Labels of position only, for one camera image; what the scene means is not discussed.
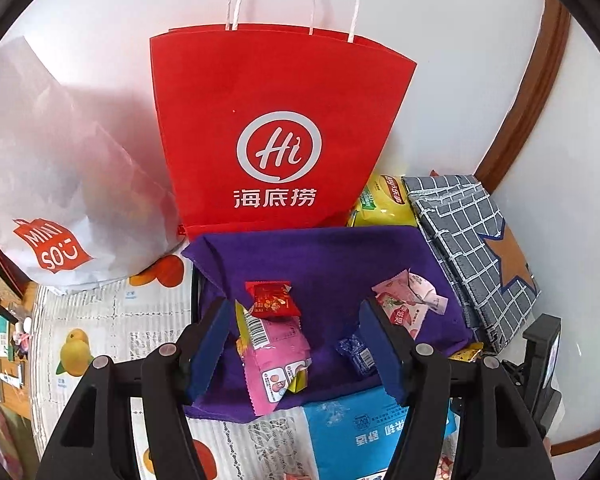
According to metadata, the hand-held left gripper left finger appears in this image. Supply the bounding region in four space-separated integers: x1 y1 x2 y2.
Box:
36 299 237 480

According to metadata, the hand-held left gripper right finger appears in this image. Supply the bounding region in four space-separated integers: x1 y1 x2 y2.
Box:
358 297 551 480

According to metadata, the small blue candy packet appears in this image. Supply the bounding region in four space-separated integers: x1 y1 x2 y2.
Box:
335 333 382 377

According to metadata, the small pink floral packet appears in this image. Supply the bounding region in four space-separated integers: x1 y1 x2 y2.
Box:
404 270 449 314

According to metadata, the small red candy packet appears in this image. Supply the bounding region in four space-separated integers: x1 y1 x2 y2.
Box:
244 281 302 317

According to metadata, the round pink candy packet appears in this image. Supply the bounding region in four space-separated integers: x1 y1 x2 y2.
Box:
371 280 427 339

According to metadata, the pink snack packet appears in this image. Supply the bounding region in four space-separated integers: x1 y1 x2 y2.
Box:
235 300 314 417

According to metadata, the small yellow packet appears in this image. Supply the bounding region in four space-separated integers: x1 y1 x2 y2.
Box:
449 341 484 364

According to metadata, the purple towel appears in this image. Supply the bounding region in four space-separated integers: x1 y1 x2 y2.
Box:
181 226 481 420

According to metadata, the blue tissue pack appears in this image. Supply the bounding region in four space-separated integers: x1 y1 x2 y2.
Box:
301 384 462 480

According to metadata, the fruit print tablecloth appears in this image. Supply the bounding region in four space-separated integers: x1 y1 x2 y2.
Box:
29 254 312 480

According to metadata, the grey checked fabric box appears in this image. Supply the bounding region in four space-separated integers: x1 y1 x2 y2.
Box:
401 173 542 354

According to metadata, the large yellow packet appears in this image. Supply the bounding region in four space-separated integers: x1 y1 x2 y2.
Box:
346 174 419 229

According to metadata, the wooden side table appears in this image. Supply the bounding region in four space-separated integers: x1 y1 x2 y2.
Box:
0 280 42 423

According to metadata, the patterned red box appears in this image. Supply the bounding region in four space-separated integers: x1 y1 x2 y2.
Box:
0 232 29 302

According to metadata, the red paper bag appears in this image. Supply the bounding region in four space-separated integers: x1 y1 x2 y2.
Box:
149 0 418 238

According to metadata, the white plastic shopping bag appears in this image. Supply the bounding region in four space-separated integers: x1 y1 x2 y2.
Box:
0 35 186 297

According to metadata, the wooden door frame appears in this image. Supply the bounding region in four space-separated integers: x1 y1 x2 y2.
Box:
475 0 572 196

